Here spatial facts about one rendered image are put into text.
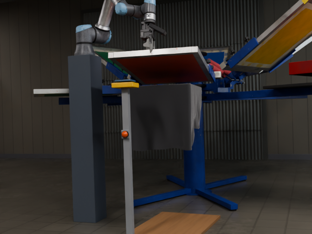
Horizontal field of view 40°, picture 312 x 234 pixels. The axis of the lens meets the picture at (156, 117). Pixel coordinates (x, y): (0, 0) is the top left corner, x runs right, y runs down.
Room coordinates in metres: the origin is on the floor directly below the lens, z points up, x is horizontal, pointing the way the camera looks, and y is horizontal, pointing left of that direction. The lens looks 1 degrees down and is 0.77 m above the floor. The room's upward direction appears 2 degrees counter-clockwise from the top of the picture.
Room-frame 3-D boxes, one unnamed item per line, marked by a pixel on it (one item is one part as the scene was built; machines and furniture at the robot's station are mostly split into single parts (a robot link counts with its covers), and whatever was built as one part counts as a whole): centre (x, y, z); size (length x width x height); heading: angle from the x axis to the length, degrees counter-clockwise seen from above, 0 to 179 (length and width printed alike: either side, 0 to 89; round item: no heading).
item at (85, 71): (3.17, 0.51, 0.60); 0.18 x 0.18 x 1.20; 71
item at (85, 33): (3.18, 0.50, 1.37); 0.13 x 0.12 x 0.14; 130
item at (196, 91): (2.98, -0.27, 0.74); 0.46 x 0.04 x 0.42; 165
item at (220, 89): (4.11, -0.35, 0.99); 0.82 x 0.79 x 0.12; 165
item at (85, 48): (3.17, 0.51, 1.25); 0.15 x 0.15 x 0.10
